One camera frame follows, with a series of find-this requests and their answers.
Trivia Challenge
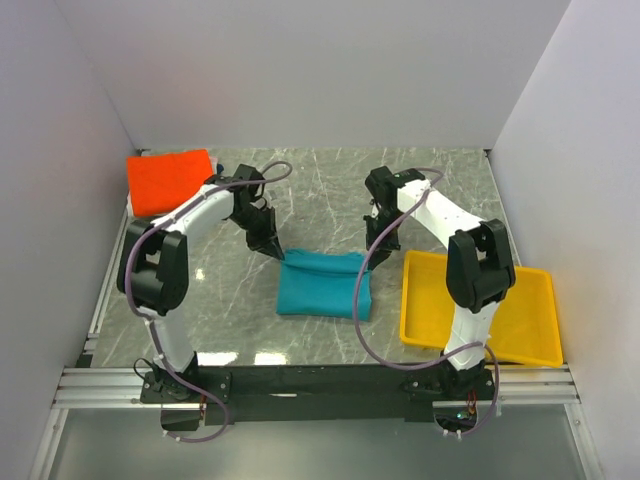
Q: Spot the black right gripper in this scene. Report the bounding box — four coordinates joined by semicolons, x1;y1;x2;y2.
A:
364;209;406;271

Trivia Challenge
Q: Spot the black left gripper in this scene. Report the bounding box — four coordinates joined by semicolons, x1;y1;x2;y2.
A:
229;204;284;261

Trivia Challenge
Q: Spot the teal t shirt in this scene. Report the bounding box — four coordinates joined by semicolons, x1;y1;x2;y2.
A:
276;249;365;319

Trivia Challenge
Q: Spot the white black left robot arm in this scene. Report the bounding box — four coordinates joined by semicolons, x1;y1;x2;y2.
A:
117;161;293;402

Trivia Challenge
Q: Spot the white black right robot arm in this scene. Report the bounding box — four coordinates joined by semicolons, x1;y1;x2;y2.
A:
354;166;516;399

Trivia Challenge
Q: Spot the folded orange t shirt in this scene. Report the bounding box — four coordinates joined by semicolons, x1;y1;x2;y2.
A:
126;149;214;217

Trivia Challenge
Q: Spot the folded white t shirt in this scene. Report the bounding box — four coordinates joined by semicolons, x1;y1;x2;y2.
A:
126;192;136;218

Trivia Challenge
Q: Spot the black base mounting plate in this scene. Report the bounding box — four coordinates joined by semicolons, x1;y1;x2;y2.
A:
140;364;495;425

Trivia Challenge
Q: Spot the yellow plastic tray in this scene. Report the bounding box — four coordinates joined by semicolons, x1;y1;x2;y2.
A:
399;250;564;368

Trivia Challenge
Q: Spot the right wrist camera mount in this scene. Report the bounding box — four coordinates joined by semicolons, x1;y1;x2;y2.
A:
393;168;426;189

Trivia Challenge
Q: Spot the aluminium frame rail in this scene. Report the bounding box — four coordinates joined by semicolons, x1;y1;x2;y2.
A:
52;365;581;409

